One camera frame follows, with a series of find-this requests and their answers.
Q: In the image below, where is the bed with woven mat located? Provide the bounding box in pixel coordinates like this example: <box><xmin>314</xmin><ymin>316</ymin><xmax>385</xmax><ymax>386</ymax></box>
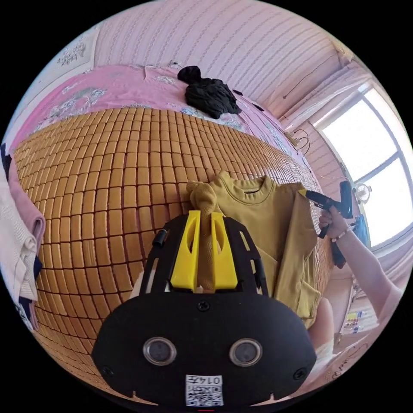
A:
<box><xmin>9</xmin><ymin>64</ymin><xmax>337</xmax><ymax>404</ymax></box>

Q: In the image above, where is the person's right hand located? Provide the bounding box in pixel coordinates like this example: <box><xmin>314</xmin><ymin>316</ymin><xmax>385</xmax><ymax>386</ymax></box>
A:
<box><xmin>318</xmin><ymin>209</ymin><xmax>351</xmax><ymax>242</ymax></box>

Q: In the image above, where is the person's right forearm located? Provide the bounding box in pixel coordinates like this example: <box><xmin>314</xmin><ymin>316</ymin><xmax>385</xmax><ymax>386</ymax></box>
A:
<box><xmin>332</xmin><ymin>225</ymin><xmax>406</xmax><ymax>327</ymax></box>

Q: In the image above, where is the yellow long sleeve shirt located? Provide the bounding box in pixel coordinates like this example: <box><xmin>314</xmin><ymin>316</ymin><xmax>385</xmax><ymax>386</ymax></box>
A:
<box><xmin>186</xmin><ymin>170</ymin><xmax>324</xmax><ymax>329</ymax></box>

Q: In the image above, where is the window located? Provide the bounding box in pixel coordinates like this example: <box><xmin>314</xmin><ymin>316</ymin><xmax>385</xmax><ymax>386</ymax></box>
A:
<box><xmin>309</xmin><ymin>83</ymin><xmax>413</xmax><ymax>250</ymax></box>

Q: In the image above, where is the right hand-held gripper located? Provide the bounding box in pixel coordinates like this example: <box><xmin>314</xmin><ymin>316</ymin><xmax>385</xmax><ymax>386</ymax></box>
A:
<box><xmin>298</xmin><ymin>189</ymin><xmax>342</xmax><ymax>240</ymax></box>

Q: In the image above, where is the person's body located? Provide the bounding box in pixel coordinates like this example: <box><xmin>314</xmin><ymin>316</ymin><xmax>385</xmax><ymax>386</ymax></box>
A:
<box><xmin>306</xmin><ymin>296</ymin><xmax>338</xmax><ymax>385</ymax></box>

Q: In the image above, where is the pile of clothes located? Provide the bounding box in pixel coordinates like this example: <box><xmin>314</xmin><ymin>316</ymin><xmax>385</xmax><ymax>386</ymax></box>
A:
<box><xmin>0</xmin><ymin>142</ymin><xmax>48</xmax><ymax>333</ymax></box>

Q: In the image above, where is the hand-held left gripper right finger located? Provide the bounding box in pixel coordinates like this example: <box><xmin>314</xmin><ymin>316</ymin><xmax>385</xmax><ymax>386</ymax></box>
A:
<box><xmin>211</xmin><ymin>213</ymin><xmax>239</xmax><ymax>290</ymax></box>

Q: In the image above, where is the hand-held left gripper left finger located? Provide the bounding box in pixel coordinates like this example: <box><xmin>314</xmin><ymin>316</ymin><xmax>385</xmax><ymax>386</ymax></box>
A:
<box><xmin>170</xmin><ymin>210</ymin><xmax>202</xmax><ymax>290</ymax></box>

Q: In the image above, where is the black garment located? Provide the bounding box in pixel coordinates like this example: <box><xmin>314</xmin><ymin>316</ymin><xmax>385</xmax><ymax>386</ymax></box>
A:
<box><xmin>176</xmin><ymin>65</ymin><xmax>243</xmax><ymax>119</ymax></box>

